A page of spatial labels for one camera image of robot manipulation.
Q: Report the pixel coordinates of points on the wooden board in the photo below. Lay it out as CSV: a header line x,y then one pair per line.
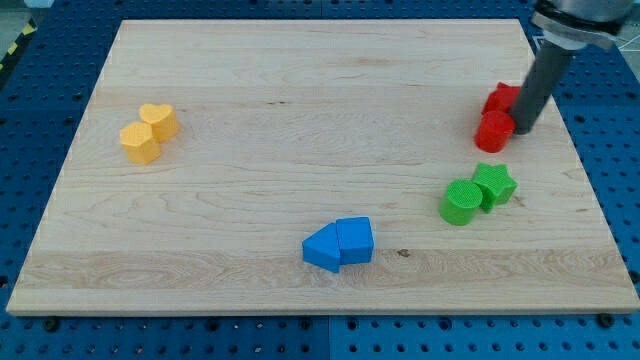
x,y
287,126

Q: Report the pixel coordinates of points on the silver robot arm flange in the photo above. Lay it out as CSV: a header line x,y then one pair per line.
x,y
574,24

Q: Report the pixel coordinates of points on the yellow heart block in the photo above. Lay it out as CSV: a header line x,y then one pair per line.
x,y
162,119

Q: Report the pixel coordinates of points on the green star block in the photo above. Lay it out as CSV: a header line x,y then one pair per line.
x,y
496,184

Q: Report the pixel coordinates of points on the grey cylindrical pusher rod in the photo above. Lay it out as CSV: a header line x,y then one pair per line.
x,y
551,62

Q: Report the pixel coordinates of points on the blue cube block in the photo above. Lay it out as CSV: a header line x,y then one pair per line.
x,y
355,240

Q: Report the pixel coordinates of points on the yellow pentagon block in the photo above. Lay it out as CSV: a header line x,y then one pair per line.
x,y
139,143

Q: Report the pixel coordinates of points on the blue triangle block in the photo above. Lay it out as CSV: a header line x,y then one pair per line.
x,y
322,250

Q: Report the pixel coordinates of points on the red star block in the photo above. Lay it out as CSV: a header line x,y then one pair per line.
x,y
501,98

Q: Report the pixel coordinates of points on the green cylinder block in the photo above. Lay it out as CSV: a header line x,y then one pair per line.
x,y
460,202

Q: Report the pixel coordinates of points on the red cylinder block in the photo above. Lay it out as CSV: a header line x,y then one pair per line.
x,y
494,130

